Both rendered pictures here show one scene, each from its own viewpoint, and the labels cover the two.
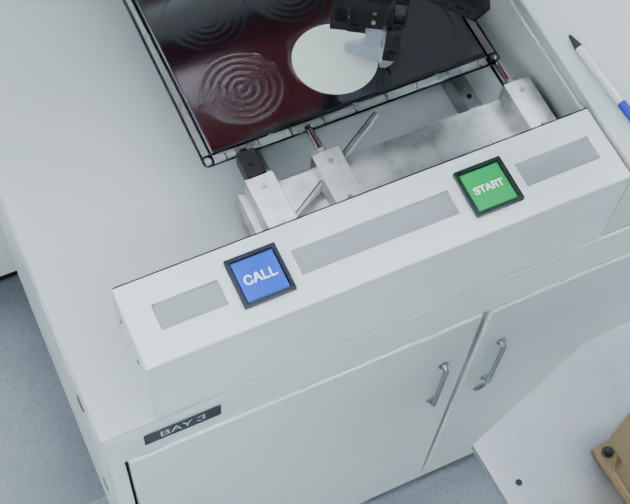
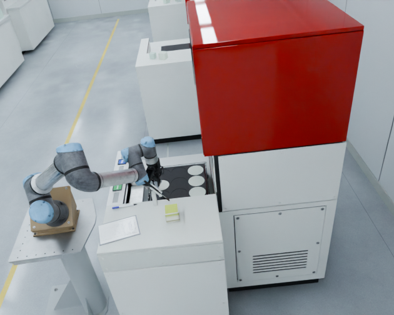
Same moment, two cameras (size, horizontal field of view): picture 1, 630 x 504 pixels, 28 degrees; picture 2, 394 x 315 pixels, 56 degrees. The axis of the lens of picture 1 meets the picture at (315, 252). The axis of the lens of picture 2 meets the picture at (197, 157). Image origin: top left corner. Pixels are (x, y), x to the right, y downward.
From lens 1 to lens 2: 2.47 m
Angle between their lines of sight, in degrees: 72
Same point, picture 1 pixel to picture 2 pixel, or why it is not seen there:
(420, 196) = not seen: hidden behind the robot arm
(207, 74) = (167, 170)
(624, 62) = (127, 210)
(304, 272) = (119, 167)
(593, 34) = (136, 208)
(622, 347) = (91, 220)
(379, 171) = (138, 189)
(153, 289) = not seen: hidden behind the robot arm
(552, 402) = (90, 208)
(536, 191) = (112, 193)
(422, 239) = not seen: hidden behind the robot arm
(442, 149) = (136, 197)
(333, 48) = (163, 185)
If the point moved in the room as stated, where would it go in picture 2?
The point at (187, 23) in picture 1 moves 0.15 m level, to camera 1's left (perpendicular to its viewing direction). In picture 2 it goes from (179, 169) to (189, 157)
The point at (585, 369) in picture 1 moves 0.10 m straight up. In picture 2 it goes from (92, 214) to (87, 202)
